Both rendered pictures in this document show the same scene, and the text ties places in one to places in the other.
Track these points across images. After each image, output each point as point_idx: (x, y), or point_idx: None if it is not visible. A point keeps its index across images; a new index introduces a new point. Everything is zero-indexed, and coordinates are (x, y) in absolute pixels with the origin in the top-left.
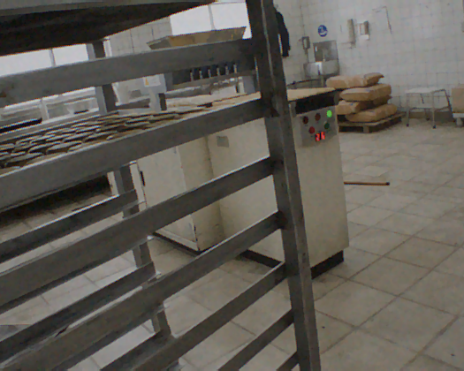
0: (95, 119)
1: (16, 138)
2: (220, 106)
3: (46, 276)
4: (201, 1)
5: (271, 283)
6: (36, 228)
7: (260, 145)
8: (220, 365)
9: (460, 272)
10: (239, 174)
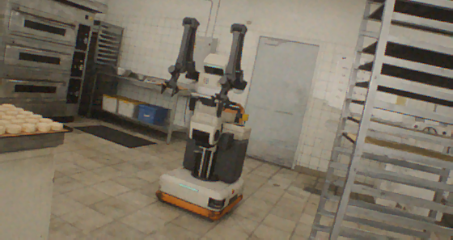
0: (369, 145)
1: (411, 153)
2: (350, 133)
3: (407, 166)
4: (362, 105)
5: (337, 183)
6: (402, 195)
7: (2, 191)
8: (359, 200)
9: (63, 239)
10: (352, 150)
